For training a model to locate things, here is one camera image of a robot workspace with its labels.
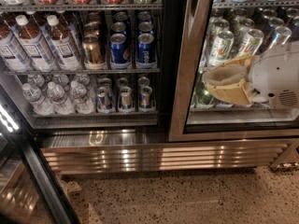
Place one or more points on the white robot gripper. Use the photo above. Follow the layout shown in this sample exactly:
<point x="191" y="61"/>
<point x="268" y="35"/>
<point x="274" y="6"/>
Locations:
<point x="276" y="76"/>

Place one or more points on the glass fridge door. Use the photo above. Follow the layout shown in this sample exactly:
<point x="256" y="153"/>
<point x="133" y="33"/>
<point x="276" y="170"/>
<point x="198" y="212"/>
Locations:
<point x="29" y="192"/>
<point x="204" y="19"/>

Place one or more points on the steel fridge bottom grille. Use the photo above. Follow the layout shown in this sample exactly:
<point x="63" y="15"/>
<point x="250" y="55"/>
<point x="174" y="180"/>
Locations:
<point x="169" y="156"/>

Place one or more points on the white green soda can left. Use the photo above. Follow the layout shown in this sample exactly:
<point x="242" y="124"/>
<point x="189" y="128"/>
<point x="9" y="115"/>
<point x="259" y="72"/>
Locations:
<point x="221" y="48"/>

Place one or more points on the white green soda can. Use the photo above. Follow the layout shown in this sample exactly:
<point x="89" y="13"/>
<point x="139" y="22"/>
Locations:
<point x="250" y="43"/>
<point x="221" y="48"/>

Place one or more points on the white green soda can right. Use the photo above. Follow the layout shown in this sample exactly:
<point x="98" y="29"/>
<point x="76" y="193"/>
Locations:
<point x="250" y="43"/>

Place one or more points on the green soda can lower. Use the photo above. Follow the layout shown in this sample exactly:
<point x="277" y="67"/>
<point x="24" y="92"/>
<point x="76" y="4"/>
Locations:
<point x="203" y="99"/>

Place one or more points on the silver blue can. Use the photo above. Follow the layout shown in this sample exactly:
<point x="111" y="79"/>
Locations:
<point x="279" y="37"/>

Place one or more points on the blue pepsi can front right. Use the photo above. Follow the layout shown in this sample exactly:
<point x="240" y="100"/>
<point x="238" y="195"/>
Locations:
<point x="145" y="55"/>

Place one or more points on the blue pepsi can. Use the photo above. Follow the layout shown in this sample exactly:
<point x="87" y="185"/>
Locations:
<point x="145" y="55"/>
<point x="120" y="54"/>

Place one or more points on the red bull can right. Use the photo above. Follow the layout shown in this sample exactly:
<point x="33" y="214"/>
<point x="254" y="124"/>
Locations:
<point x="145" y="99"/>

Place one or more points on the red bull can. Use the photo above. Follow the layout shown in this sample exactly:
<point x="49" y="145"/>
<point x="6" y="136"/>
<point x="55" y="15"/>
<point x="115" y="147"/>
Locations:
<point x="126" y="104"/>
<point x="104" y="103"/>
<point x="145" y="99"/>

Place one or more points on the red bull can middle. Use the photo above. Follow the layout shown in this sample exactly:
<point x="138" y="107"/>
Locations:
<point x="126" y="104"/>

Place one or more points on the blue pepsi can front left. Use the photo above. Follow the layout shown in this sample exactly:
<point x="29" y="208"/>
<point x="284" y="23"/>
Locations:
<point x="120" y="54"/>

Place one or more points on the red bull can left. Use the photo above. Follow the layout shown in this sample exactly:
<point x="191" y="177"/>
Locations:
<point x="104" y="103"/>

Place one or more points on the gold soda can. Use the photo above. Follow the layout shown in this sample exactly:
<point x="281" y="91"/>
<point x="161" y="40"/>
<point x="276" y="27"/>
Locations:
<point x="95" y="59"/>

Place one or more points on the water bottle right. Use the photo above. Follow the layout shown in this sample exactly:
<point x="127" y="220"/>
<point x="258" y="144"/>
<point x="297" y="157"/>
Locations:
<point x="84" y="103"/>

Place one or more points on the water bottle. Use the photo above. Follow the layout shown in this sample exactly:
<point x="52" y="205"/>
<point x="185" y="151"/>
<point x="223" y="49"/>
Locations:
<point x="84" y="103"/>
<point x="40" y="103"/>
<point x="60" y="99"/>

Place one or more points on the tea bottle white label right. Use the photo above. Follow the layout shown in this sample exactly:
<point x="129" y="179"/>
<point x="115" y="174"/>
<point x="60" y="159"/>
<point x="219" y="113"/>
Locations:
<point x="64" y="44"/>

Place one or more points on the tea bottle white label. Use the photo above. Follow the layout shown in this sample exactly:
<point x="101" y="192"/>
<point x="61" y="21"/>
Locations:
<point x="35" y="44"/>
<point x="64" y="44"/>
<point x="12" y="52"/>

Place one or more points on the water bottle middle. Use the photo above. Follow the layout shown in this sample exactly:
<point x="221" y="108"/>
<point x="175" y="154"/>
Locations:
<point x="60" y="99"/>

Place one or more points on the water bottle left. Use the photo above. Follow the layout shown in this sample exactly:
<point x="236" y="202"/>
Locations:
<point x="40" y="103"/>

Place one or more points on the tea bottle white label middle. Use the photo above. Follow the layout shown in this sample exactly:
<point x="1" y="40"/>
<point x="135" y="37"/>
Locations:
<point x="35" y="44"/>

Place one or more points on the tea bottle white label left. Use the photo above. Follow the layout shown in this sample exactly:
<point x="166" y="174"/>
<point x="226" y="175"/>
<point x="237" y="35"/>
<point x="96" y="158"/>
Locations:
<point x="12" y="52"/>

